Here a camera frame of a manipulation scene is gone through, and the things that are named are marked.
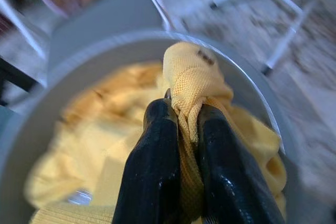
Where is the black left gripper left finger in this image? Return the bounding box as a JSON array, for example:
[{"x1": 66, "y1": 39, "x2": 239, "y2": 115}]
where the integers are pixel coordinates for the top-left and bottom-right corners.
[{"x1": 111, "y1": 98, "x2": 182, "y2": 224}]

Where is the yellow printed shirt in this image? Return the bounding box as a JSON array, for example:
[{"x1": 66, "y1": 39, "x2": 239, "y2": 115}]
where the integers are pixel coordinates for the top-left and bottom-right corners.
[{"x1": 25, "y1": 41, "x2": 287, "y2": 224}]

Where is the white round plastic basin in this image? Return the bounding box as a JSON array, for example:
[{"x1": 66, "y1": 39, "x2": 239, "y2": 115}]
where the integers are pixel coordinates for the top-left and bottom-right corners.
[{"x1": 0, "y1": 29, "x2": 297, "y2": 224}]

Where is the white metal frame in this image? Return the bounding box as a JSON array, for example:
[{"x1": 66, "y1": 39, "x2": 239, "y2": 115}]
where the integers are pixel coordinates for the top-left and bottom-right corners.
[{"x1": 141, "y1": 0, "x2": 307, "y2": 75}]

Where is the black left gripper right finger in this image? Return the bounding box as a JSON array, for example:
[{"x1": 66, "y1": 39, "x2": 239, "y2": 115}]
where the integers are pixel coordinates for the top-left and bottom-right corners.
[{"x1": 195, "y1": 103, "x2": 287, "y2": 224}]

